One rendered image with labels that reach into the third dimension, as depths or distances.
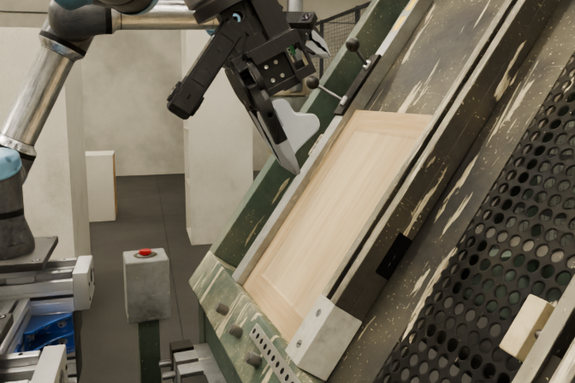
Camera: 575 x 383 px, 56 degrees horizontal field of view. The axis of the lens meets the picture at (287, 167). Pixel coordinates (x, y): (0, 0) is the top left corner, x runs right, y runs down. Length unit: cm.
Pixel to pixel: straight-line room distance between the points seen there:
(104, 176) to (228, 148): 170
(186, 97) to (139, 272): 105
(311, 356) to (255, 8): 63
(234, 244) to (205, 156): 325
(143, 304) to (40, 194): 191
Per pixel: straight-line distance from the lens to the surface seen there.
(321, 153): 145
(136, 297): 161
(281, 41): 58
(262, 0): 60
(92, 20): 133
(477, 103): 107
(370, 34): 179
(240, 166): 494
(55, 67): 145
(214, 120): 487
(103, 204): 614
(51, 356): 96
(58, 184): 340
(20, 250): 135
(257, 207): 167
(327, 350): 101
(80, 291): 134
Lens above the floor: 140
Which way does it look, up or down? 8 degrees down
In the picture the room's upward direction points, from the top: straight up
